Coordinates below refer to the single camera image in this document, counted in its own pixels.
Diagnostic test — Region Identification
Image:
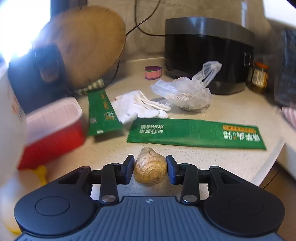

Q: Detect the pink striped towel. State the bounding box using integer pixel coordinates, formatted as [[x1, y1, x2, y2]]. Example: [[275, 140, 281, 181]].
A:
[[281, 106, 296, 130]]

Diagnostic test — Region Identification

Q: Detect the brown ginger root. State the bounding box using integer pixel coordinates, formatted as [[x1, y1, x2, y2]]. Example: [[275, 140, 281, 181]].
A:
[[133, 147, 168, 186]]

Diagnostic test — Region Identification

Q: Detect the clear plastic bag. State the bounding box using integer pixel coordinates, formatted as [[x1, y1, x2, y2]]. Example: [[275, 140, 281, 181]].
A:
[[151, 61, 222, 113]]

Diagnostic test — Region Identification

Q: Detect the dark plastic wrapped package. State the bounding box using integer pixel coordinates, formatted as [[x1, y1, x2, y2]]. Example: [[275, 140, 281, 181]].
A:
[[274, 28, 295, 108]]

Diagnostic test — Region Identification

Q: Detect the red white plastic box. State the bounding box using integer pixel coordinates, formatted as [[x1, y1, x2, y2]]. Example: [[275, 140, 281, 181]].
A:
[[18, 97, 86, 170]]

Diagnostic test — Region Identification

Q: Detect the purple pink sponge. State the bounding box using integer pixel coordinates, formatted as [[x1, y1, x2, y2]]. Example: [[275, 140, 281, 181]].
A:
[[144, 66, 162, 80]]

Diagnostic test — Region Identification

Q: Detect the black power cable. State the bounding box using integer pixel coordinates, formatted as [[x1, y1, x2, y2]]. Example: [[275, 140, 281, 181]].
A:
[[125, 0, 166, 38]]

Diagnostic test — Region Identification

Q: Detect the small green food wrapper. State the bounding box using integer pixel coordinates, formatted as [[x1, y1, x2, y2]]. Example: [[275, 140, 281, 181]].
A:
[[88, 90, 123, 136]]

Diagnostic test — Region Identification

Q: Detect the glass jar of pickles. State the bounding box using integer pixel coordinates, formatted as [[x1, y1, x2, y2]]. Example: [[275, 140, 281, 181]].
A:
[[246, 61, 270, 94]]

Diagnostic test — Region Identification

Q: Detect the white cloth glove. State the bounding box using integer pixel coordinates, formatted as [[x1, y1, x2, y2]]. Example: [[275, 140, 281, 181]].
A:
[[111, 90, 171, 125]]

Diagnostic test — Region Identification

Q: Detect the black square rice cooker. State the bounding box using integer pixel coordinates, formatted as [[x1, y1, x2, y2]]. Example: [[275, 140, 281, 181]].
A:
[[164, 16, 255, 95]]

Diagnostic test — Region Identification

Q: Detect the long green food wrapper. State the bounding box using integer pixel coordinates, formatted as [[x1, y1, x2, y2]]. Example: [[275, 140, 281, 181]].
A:
[[127, 118, 267, 150]]

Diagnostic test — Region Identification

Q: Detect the green white checkered cloth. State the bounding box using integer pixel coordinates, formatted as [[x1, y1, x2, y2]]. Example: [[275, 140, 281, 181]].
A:
[[73, 78, 105, 96]]

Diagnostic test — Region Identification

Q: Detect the round wooden cutting board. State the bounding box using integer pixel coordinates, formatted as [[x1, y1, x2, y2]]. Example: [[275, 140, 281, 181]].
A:
[[34, 6, 126, 89]]

